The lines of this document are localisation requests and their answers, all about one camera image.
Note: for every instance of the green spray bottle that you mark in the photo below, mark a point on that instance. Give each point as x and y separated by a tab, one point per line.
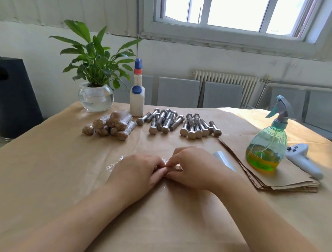
267	150

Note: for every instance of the person's right hand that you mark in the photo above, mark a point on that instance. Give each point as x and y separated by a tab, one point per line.
199	169

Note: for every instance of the white handheld controller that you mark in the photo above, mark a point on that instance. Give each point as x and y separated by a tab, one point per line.
303	160

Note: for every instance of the stack of brown paper sheets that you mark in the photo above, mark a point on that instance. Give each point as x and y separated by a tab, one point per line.
295	179

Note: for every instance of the black trash bin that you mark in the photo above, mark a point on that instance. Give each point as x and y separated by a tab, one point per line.
20	98

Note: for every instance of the person's right forearm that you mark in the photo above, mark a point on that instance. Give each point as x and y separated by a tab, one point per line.
264	223

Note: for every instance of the clear cling film sheet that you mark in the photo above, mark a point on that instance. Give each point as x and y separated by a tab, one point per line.
114	163

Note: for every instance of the person's left forearm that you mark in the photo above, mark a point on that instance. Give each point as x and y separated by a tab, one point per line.
62	228

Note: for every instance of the large brown paper table cover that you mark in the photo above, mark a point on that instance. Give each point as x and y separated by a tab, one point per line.
41	166

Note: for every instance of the green leafy plant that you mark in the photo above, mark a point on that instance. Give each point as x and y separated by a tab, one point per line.
96	54

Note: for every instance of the white framed window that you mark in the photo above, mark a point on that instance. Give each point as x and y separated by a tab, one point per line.
238	21

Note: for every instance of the steel hex bolt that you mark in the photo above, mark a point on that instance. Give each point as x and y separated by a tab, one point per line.
100	122

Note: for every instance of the person's left hand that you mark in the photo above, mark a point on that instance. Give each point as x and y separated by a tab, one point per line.
135	179

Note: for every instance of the white glue bottle blue cap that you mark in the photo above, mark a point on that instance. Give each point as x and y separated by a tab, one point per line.
137	103

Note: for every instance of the white cling film roll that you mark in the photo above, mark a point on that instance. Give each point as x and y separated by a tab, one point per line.
224	160

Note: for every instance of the grey chair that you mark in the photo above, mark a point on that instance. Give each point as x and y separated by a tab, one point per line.
178	92
320	111
293	101
148	89
223	95

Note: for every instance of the round glass vase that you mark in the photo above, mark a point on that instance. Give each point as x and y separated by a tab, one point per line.
96	98

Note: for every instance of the white radiator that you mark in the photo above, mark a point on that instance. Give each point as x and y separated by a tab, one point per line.
225	80

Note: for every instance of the pile of steel bolts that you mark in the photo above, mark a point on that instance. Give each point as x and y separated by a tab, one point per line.
176	123

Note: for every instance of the white vertical blind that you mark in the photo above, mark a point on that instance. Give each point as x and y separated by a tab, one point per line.
62	13

